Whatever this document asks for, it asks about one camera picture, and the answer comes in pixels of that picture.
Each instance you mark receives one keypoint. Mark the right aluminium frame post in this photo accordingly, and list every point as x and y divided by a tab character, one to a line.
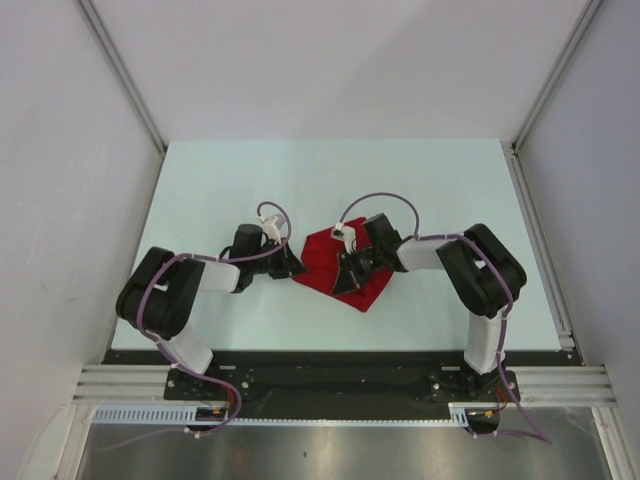
561	64

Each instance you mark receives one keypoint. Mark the aluminium frame post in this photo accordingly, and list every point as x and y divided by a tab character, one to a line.
108	48
561	64

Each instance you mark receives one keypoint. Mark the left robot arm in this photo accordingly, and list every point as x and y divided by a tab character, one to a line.
159	297

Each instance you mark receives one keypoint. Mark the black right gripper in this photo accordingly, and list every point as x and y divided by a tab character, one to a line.
346	282

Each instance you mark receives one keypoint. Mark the red cloth napkin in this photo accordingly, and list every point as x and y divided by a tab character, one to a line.
320	259

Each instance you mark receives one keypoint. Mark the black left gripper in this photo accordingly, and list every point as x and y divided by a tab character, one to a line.
289	265

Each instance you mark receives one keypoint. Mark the left aluminium frame post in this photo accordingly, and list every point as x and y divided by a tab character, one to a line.
108	48

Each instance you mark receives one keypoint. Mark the aluminium front rail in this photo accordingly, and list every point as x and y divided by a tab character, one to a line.
559	386

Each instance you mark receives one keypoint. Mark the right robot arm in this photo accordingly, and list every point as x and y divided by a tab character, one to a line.
484	274

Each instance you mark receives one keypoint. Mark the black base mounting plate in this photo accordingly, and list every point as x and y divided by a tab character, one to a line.
437	376

